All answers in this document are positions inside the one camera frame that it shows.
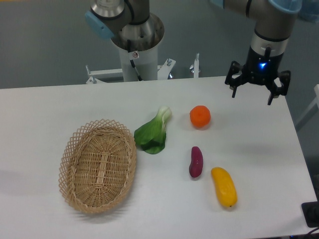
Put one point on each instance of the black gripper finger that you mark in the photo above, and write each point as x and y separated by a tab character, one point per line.
281	90
232	79

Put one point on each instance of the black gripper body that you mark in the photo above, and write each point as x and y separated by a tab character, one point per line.
260	70

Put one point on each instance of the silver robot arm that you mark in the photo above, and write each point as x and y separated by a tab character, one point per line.
131	26

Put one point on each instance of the yellow mango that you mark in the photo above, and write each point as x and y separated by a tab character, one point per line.
224	187

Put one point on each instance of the orange fruit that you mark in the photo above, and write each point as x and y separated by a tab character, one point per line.
200	116

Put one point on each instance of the purple sweet potato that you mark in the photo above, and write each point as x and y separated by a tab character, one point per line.
196	164

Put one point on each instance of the green bok choy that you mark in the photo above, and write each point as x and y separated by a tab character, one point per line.
151	136

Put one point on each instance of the black device at table edge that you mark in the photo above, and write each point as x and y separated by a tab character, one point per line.
311	213

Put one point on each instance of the woven wicker basket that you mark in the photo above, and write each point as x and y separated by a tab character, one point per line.
98	166

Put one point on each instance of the white frame at right edge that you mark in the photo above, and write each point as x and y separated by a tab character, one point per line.
309	112

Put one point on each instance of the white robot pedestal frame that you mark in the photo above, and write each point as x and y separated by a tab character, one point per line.
135	66

